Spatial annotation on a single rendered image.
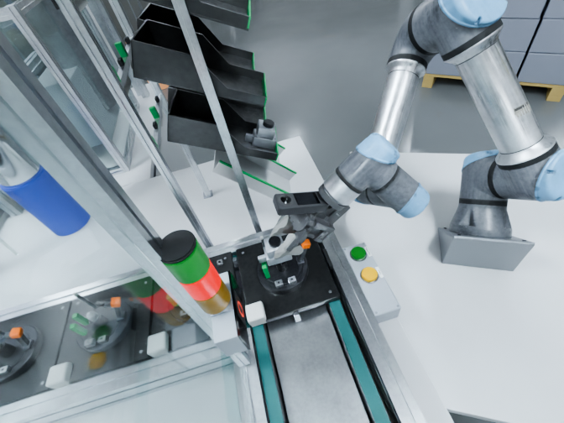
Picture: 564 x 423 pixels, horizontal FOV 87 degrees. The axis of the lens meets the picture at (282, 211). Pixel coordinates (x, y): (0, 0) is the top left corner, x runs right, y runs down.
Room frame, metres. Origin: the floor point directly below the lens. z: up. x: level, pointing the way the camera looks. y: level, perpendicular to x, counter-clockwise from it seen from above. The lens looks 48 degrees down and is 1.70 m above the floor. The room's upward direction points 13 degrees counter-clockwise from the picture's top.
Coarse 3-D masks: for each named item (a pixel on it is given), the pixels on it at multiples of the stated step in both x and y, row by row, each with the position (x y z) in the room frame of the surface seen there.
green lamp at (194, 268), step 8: (200, 248) 0.24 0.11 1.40; (192, 256) 0.22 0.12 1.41; (200, 256) 0.23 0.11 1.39; (168, 264) 0.22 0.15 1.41; (176, 264) 0.21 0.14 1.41; (184, 264) 0.22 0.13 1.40; (192, 264) 0.22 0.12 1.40; (200, 264) 0.22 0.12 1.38; (208, 264) 0.23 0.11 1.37; (176, 272) 0.22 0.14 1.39; (184, 272) 0.21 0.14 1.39; (192, 272) 0.22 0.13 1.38; (200, 272) 0.22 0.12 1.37; (184, 280) 0.22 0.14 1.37; (192, 280) 0.22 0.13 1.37
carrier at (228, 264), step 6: (228, 252) 0.54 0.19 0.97; (210, 258) 0.54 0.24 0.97; (216, 258) 0.53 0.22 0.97; (222, 258) 0.53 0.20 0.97; (228, 258) 0.52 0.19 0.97; (216, 264) 0.51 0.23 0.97; (228, 264) 0.50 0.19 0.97; (222, 270) 0.48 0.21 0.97; (228, 270) 0.48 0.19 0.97; (234, 270) 0.48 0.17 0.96; (234, 276) 0.46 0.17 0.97
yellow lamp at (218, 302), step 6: (222, 282) 0.24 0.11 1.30; (222, 288) 0.23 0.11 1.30; (216, 294) 0.22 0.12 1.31; (222, 294) 0.23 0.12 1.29; (228, 294) 0.24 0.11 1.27; (198, 300) 0.22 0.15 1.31; (204, 300) 0.22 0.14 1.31; (210, 300) 0.22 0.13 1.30; (216, 300) 0.22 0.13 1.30; (222, 300) 0.22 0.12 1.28; (228, 300) 0.23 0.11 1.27; (204, 306) 0.22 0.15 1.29; (210, 306) 0.21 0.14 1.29; (216, 306) 0.22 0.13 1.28; (222, 306) 0.22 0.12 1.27; (210, 312) 0.22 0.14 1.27; (216, 312) 0.21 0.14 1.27
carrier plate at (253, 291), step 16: (240, 256) 0.52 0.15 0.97; (256, 256) 0.51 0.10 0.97; (320, 256) 0.46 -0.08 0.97; (240, 272) 0.47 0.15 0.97; (256, 272) 0.45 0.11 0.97; (320, 272) 0.41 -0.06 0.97; (256, 288) 0.40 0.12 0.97; (304, 288) 0.37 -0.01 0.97; (320, 288) 0.36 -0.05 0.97; (336, 288) 0.35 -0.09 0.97; (272, 304) 0.35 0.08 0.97; (288, 304) 0.34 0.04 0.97; (304, 304) 0.33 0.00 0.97; (320, 304) 0.32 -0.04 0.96; (272, 320) 0.31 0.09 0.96
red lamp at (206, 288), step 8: (208, 272) 0.23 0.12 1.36; (216, 272) 0.24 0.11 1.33; (200, 280) 0.22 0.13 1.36; (208, 280) 0.22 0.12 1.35; (216, 280) 0.23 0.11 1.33; (184, 288) 0.22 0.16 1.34; (192, 288) 0.21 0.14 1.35; (200, 288) 0.22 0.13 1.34; (208, 288) 0.22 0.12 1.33; (216, 288) 0.22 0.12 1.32; (192, 296) 0.22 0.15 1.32; (200, 296) 0.21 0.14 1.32; (208, 296) 0.22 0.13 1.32
